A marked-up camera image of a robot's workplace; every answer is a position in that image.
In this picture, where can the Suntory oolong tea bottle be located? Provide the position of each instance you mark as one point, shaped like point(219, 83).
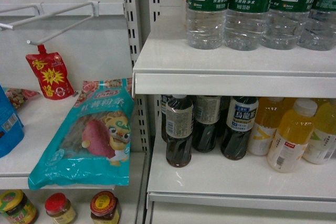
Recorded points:
point(240, 121)

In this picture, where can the red sauce pouch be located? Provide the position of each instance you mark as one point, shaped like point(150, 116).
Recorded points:
point(51, 72)

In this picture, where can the dark oolong tea bottle left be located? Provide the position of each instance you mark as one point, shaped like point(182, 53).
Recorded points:
point(179, 129)

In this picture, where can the yellow vitamin drink bottle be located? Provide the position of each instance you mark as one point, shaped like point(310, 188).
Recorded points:
point(292, 136)

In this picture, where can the teal sweet potato noodle bag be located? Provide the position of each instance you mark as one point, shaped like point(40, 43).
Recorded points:
point(92, 145)

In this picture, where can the red lid sauce jar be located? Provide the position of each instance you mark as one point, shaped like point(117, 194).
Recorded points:
point(59, 209)

